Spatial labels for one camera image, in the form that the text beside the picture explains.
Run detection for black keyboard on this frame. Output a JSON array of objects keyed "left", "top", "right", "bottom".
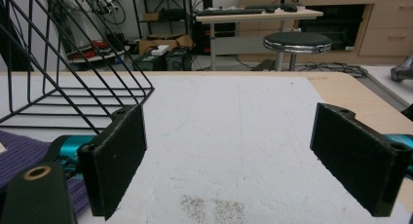
[{"left": 196, "top": 8, "right": 265, "bottom": 18}]

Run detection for open cardboard box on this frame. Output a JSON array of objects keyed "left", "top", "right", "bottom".
[{"left": 138, "top": 33, "right": 195, "bottom": 56}]

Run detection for purple knitted cloth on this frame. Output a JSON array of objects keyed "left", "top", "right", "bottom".
[{"left": 0, "top": 130, "right": 91, "bottom": 216}]

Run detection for grey metal stand foot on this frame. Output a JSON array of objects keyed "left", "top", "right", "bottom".
[{"left": 390, "top": 54, "right": 413, "bottom": 83}]

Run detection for black equipment case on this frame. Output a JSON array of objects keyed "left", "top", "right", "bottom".
[{"left": 131, "top": 46, "right": 193, "bottom": 72}]

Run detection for black computer tower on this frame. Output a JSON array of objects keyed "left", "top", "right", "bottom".
[{"left": 192, "top": 20, "right": 237, "bottom": 56}]

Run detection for black floor cables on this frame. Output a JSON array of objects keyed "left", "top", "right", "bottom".
[{"left": 297, "top": 61, "right": 370, "bottom": 79}]

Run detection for small white box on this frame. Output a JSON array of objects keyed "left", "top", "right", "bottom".
[{"left": 150, "top": 44, "right": 171, "bottom": 56}]

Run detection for black metal shelf unit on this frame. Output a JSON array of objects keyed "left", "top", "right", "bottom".
[{"left": 131, "top": 0, "right": 216, "bottom": 41}]

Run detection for light wooden drawer cabinet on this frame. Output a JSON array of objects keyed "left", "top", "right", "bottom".
[{"left": 239, "top": 0, "right": 413, "bottom": 66}]

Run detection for black wire rack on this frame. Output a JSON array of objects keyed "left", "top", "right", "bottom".
[{"left": 0, "top": 0, "right": 156, "bottom": 135}]

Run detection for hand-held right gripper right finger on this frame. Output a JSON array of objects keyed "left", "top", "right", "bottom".
[{"left": 310, "top": 102, "right": 413, "bottom": 218}]

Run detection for light wooden desk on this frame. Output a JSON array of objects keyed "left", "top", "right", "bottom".
[{"left": 195, "top": 8, "right": 324, "bottom": 71}]

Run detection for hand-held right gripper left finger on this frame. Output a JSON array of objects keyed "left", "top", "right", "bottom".
[{"left": 77, "top": 103, "right": 148, "bottom": 220}]

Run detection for white foam mat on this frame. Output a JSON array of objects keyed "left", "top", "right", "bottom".
[{"left": 0, "top": 75, "right": 411, "bottom": 224}]

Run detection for round black stool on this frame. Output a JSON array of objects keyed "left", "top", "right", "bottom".
[{"left": 262, "top": 31, "right": 333, "bottom": 72}]

